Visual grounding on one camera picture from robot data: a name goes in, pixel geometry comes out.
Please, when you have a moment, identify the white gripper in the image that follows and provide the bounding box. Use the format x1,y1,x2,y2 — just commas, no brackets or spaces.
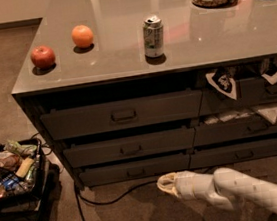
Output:
157,171,216,200

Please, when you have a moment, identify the grey drawer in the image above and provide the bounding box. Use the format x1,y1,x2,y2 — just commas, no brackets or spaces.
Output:
189,138,277,169
79,153,190,187
63,127,195,168
199,77,277,116
41,89,202,140
194,116,277,147

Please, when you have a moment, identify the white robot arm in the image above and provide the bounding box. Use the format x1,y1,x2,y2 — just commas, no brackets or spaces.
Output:
156,167,277,214

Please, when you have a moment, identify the grey counter cabinet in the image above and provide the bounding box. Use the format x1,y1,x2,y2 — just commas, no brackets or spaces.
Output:
12,0,277,187

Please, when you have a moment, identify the black white chip bag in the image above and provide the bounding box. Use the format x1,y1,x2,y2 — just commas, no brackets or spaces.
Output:
206,68,238,100

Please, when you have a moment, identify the white snack packet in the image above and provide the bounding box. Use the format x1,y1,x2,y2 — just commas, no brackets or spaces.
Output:
253,104,277,124

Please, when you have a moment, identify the green white soda can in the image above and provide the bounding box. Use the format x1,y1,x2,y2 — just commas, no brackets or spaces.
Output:
142,15,164,58

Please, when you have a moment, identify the black bin of snacks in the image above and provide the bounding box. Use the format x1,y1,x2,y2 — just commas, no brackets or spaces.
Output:
0,137,46,212

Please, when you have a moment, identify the orange fruit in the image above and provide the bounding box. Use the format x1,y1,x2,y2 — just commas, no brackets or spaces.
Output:
71,25,94,49

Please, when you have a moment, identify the red apple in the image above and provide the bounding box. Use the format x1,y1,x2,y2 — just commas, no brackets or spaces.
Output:
30,45,56,70

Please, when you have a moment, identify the black floor cable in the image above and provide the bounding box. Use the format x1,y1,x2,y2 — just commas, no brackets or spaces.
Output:
73,173,166,221

